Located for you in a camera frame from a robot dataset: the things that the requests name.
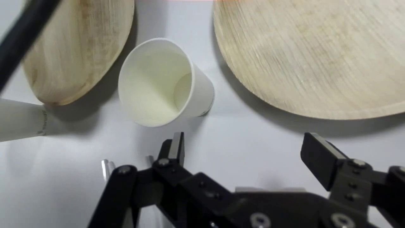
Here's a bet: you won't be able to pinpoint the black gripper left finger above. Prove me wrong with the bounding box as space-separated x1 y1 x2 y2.
88 133 236 228

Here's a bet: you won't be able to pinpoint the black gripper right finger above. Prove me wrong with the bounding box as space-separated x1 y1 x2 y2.
300 133 405 228

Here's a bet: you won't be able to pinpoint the white paper cup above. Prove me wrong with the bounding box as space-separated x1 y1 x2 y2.
0 99 47 142
117 38 215 128

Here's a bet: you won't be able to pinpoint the wooden plate right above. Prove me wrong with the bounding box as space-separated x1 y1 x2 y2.
212 0 405 120

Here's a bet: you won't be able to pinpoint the wooden plate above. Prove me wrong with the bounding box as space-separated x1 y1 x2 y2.
23 0 135 105
212 0 405 120

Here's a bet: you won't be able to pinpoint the wooden plate near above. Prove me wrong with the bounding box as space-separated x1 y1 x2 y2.
23 0 135 105

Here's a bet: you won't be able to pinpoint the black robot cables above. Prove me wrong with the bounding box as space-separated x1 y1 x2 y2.
0 0 62 93

